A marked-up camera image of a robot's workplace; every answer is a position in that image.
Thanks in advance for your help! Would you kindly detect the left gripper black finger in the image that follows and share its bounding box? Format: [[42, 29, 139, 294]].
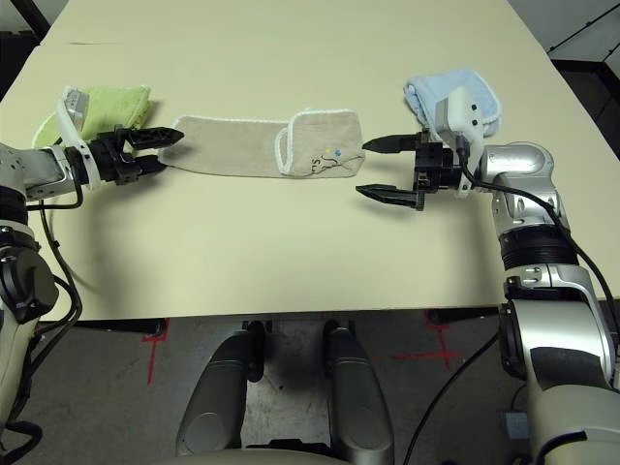
[[131, 154, 167, 176], [126, 125, 186, 151]]

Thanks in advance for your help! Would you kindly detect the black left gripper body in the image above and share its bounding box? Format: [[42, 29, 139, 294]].
[[86, 129, 141, 188]]

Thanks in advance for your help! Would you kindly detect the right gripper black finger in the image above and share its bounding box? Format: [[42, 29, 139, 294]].
[[361, 134, 420, 155], [355, 182, 419, 207]]

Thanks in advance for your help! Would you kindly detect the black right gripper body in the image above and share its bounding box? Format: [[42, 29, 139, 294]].
[[412, 129, 466, 213]]

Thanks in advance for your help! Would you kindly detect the beige towel with white trim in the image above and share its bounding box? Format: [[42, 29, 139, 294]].
[[157, 108, 367, 179]]

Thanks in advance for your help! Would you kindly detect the green folded towel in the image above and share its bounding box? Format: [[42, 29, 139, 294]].
[[31, 84, 152, 149]]

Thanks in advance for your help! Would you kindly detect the light blue folded towel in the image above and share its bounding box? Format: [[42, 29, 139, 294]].
[[402, 67, 503, 141]]

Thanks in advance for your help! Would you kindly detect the black table foot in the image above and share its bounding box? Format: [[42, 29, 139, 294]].
[[79, 317, 169, 338], [428, 304, 505, 325]]

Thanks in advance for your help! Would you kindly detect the black foam floor mat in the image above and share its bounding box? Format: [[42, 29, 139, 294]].
[[0, 31, 43, 108]]

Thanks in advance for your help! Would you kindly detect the grey robot right leg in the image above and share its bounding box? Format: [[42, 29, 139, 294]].
[[322, 318, 396, 464]]

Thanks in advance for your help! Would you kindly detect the grey robot leg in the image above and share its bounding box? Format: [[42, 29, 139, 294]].
[[322, 318, 396, 464], [174, 319, 266, 459]]

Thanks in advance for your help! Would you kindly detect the grey robot left leg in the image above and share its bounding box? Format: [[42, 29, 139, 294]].
[[174, 319, 266, 459]]

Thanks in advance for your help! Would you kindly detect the small grey floor adapter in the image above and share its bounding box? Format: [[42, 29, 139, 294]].
[[501, 411, 532, 440]]

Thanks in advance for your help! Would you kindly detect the beige robot waist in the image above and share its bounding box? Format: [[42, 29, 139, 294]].
[[159, 448, 393, 465]]

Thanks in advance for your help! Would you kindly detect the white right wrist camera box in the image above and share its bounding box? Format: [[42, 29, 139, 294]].
[[432, 85, 485, 200]]

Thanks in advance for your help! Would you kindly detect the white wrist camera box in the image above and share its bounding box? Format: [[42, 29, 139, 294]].
[[55, 85, 106, 190], [432, 85, 485, 200]]

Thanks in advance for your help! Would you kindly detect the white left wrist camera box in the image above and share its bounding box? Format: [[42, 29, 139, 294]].
[[55, 85, 106, 190]]

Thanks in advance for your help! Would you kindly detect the black metal table frame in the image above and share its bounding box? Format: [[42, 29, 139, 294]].
[[16, 0, 50, 36]]

